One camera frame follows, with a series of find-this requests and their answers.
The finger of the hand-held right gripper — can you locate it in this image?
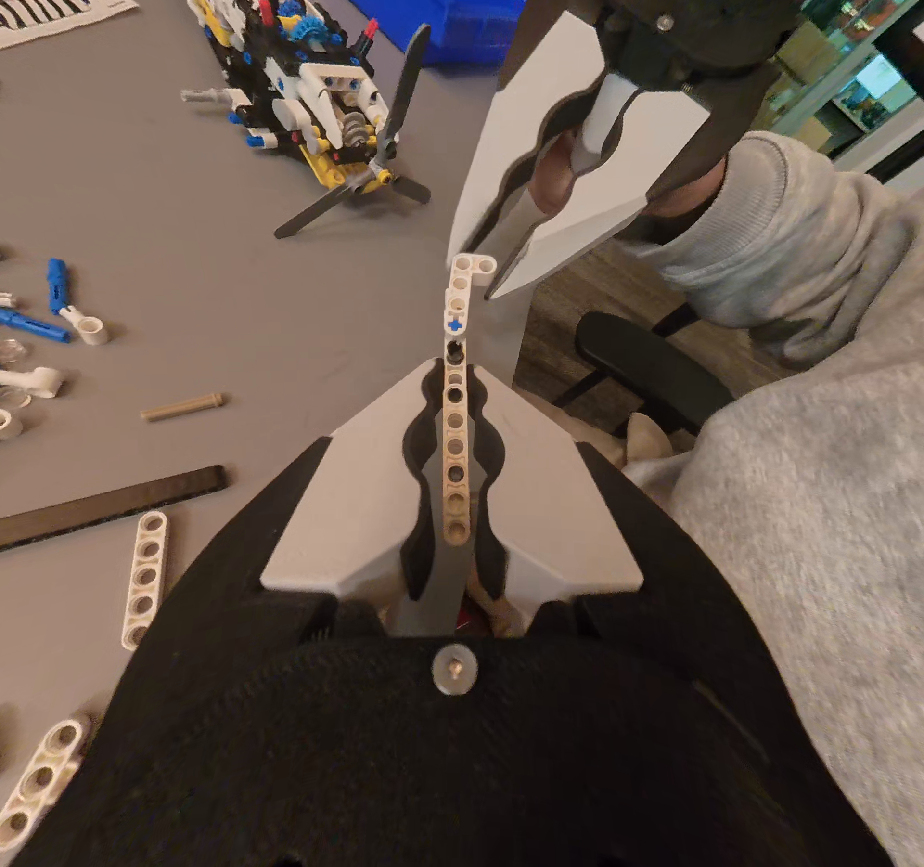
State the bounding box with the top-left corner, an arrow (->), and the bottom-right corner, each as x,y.
446,11 -> 606,258
484,87 -> 714,302

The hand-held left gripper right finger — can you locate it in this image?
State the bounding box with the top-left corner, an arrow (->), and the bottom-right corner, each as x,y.
465,360 -> 645,638

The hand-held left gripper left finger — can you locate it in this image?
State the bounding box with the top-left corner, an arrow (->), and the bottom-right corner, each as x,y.
258,356 -> 443,637

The long white lego beam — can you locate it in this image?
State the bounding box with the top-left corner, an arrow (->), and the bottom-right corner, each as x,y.
442,253 -> 499,546

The person's right forearm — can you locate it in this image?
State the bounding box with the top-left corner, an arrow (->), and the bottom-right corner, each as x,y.
621,132 -> 924,370

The tan lego axle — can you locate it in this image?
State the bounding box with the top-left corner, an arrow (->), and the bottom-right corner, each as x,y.
141,392 -> 226,422

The lego plane model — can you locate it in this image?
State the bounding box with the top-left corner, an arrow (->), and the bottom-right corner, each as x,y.
155,0 -> 434,241

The short white lego beam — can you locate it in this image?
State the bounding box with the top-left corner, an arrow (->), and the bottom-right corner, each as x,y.
120,511 -> 169,651

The long black lego beam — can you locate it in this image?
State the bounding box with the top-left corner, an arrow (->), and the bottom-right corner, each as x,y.
0,464 -> 231,552

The pile of small lego pieces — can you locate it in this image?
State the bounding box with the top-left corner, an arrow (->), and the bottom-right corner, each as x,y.
0,253 -> 113,443

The person's right hand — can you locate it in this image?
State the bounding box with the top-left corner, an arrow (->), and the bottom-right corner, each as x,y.
527,129 -> 587,217

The person's beige pants leg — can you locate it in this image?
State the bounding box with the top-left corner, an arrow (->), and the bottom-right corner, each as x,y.
556,411 -> 676,474

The background shelving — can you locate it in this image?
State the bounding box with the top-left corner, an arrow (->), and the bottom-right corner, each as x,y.
751,0 -> 924,182

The person's grey sweater torso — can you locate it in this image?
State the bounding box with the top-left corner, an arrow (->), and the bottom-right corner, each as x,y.
624,347 -> 924,867

